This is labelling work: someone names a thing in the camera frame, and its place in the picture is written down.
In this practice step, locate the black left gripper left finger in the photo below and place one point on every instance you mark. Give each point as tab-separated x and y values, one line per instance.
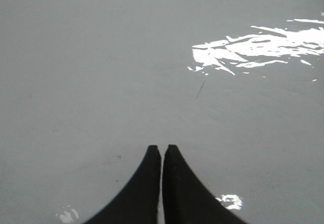
137	202

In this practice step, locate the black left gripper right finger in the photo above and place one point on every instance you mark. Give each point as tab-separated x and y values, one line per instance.
185	198

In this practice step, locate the white whiteboard with metal frame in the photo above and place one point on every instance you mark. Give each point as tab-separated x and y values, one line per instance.
88	85

